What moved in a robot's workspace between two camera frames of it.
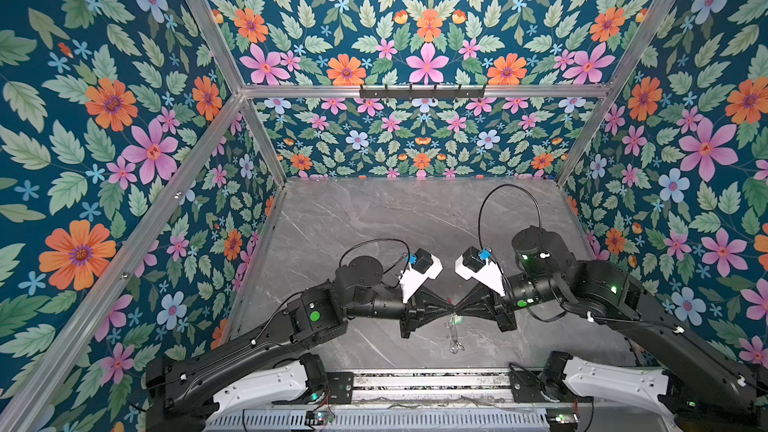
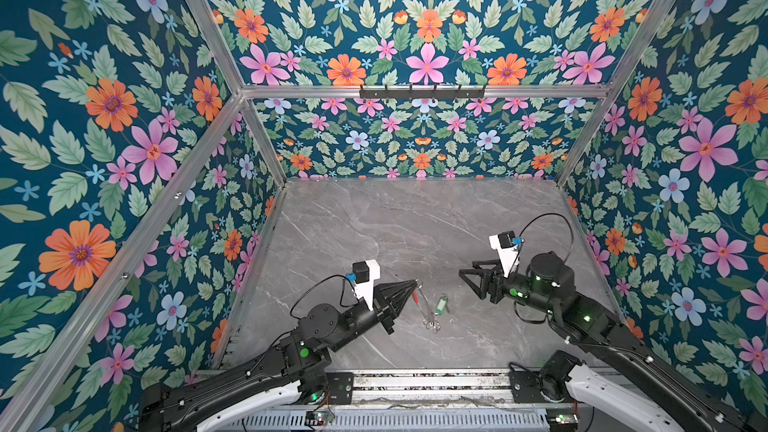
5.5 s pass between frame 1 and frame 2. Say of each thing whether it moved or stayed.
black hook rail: stayed
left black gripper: moved
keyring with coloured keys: moved
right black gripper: moved
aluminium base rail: stayed
